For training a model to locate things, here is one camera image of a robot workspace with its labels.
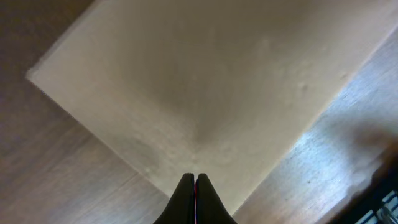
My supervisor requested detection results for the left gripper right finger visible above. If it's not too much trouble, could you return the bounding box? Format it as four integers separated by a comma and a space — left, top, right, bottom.
195, 174, 237, 224

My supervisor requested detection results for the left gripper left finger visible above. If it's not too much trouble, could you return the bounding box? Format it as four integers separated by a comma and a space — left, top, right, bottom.
154, 173, 195, 224

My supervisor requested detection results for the brown cardboard box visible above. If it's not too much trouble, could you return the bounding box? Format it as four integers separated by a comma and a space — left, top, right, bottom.
28, 0, 397, 213

